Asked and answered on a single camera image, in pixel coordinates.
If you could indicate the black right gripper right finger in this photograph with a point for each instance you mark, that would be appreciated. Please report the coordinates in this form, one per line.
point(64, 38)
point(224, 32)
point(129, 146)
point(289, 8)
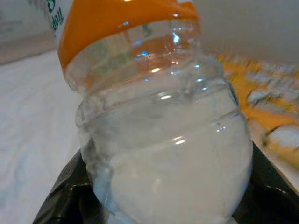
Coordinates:
point(268, 205)

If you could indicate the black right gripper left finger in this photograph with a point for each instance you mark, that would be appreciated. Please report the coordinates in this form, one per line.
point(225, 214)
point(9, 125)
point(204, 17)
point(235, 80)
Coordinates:
point(70, 203)

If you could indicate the yellow egg-print blanket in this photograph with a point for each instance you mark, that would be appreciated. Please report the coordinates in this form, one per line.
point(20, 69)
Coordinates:
point(257, 116)

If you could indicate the clear plastic bottle orange label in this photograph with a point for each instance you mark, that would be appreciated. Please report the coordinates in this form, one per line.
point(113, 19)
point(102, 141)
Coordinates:
point(163, 151)

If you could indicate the white quilted mattress pad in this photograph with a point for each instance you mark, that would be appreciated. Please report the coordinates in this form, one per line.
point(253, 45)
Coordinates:
point(35, 140)

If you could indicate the white green-print package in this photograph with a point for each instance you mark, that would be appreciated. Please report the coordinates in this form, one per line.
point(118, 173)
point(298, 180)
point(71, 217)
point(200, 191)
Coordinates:
point(54, 16)

